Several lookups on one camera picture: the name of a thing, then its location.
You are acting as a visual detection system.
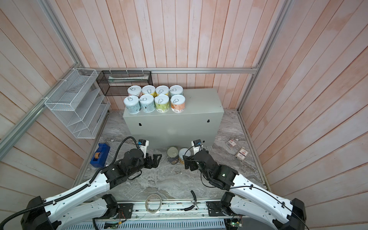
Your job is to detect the open-top dark metal can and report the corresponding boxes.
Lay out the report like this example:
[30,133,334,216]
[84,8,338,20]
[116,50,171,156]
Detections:
[166,146,179,164]

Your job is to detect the blue can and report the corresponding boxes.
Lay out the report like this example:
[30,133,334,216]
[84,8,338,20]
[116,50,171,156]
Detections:
[140,94,155,113]

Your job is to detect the teal labelled can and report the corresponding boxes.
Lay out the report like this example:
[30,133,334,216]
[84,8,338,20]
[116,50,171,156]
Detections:
[123,95,141,114]

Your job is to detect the green can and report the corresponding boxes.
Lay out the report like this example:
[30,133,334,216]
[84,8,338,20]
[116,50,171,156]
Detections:
[154,94,170,113]

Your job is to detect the pink labelled can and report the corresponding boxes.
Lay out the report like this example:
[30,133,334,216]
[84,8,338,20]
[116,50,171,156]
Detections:
[127,85,143,98]

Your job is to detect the yellow labelled can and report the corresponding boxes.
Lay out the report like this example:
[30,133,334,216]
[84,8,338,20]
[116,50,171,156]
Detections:
[142,85,157,97]

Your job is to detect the yellow can back row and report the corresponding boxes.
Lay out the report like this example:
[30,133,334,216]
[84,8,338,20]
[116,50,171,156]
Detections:
[178,148,191,165]

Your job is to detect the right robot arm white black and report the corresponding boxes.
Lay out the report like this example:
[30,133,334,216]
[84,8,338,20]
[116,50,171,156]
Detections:
[183,149,308,230]

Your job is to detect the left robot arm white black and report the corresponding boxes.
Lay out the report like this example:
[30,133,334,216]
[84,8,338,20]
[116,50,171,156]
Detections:
[1,137,162,230]

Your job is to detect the clear paper clip box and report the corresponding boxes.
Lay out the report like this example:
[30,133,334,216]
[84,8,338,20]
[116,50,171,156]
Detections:
[226,140,237,149]

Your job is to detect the blue tape dispenser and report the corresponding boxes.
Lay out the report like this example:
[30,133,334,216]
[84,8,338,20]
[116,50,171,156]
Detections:
[90,143,110,168]

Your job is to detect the small card box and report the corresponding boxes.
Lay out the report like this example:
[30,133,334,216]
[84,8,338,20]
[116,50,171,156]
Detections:
[235,147,249,162]

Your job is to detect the grey metal cabinet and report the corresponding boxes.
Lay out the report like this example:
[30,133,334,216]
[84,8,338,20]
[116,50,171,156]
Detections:
[123,88,224,149]

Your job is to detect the black pliers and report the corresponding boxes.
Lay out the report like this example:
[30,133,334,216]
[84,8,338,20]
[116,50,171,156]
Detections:
[183,190,198,211]

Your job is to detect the black mesh basket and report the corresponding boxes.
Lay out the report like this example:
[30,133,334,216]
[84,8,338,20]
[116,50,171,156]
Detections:
[96,70,153,96]

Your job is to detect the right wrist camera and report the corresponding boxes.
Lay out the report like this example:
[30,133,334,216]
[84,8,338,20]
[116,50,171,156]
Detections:
[192,140,203,155]

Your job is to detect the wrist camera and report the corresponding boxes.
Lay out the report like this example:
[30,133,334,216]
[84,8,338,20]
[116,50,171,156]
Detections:
[192,140,203,155]
[138,139,149,158]

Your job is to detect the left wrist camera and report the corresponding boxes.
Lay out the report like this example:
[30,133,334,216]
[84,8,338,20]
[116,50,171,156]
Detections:
[138,139,149,158]

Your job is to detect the coiled wire ring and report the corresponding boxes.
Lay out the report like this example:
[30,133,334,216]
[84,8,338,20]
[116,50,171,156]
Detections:
[144,194,163,214]

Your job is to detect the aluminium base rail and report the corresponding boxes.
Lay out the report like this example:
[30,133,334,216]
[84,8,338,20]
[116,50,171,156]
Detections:
[63,198,288,230]

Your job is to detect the white wire mesh shelf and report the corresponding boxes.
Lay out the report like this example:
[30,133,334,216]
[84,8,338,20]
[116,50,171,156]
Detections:
[45,69,110,139]

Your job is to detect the horizontal aluminium wall rail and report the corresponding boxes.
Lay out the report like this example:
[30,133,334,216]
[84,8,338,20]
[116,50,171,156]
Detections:
[94,67,258,74]

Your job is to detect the left aluminium wall rail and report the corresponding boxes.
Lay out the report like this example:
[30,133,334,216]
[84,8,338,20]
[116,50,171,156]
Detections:
[1,63,82,161]

